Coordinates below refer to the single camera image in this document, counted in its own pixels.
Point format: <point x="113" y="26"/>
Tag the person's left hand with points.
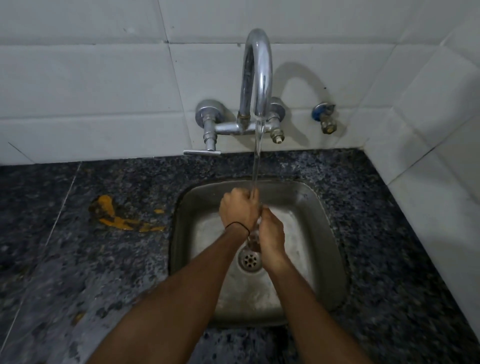
<point x="236" y="210"/>

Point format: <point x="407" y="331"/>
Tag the yellow food residue smear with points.
<point x="107" y="210"/>

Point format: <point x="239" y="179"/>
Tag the running water stream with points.
<point x="257" y="157"/>

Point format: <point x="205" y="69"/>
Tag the person's right hand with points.
<point x="272" y="240"/>

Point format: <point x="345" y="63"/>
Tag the chrome wall-mounted faucet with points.
<point x="258" y="67"/>

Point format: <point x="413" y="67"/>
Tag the metal sink drain strainer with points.
<point x="249" y="261"/>

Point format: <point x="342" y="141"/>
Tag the person's right fingers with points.
<point x="263" y="221"/>

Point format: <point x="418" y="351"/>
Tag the stainless steel sink basin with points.
<point x="311" y="240"/>

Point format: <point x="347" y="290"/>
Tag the clear drinking glass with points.
<point x="253" y="240"/>

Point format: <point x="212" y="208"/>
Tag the black wrist thread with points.
<point x="240" y="224"/>

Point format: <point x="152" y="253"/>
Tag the brass wall valve blue cap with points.
<point x="325" y="119"/>

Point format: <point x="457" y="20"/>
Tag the person's left fingers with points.
<point x="250" y="198"/>

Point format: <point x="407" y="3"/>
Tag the person's right forearm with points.
<point x="311" y="318"/>

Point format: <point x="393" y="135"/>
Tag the person's left forearm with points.
<point x="180" y="300"/>

